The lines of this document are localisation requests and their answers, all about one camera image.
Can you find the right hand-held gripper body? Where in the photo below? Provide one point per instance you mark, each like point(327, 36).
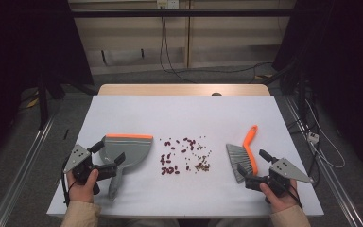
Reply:
point(288, 171)

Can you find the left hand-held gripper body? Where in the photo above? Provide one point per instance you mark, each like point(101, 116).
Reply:
point(77, 157)

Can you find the grey dustpan with orange lip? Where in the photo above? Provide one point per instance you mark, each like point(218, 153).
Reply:
point(134, 151)

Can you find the orange hand brush grey bristles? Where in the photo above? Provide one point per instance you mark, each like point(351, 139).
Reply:
point(249, 148)

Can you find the scatter of small green beans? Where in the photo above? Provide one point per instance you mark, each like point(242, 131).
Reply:
point(203, 167)

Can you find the scatter of red kidney beans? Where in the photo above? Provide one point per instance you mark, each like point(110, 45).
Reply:
point(169, 171)

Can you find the person's right hand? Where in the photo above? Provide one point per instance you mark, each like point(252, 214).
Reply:
point(279, 201)

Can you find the person's left hand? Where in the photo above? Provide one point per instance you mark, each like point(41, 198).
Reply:
point(82, 190)

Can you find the white power plug adapter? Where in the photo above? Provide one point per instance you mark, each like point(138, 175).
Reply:
point(313, 137)

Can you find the black metal stand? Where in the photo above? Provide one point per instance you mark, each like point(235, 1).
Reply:
point(43, 101)

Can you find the dark round table grommet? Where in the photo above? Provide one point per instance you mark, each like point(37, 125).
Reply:
point(216, 94)

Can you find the light wooden table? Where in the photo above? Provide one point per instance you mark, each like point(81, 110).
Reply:
point(170, 90)

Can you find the black curtain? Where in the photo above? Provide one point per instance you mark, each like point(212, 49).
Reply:
point(343, 63)
point(19, 47)

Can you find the black horizontal bar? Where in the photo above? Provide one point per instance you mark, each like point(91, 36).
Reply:
point(182, 13)

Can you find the aluminium floor rail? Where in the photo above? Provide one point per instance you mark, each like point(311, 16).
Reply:
point(334, 183)
point(22, 167)

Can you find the white wall socket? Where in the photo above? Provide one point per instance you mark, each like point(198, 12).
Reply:
point(167, 3)

